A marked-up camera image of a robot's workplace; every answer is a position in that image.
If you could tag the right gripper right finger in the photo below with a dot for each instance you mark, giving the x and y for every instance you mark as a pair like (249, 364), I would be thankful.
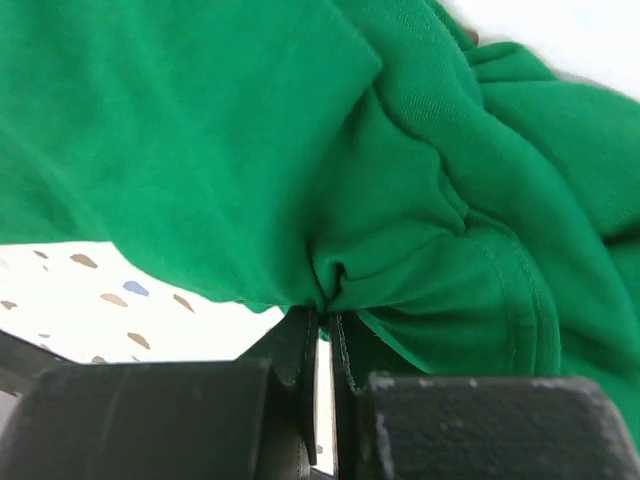
(396, 423)

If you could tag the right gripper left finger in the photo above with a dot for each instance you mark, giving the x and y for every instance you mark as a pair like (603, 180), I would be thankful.
(249, 418)

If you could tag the green t-shirt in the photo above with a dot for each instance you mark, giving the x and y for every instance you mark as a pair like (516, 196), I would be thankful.
(478, 213)

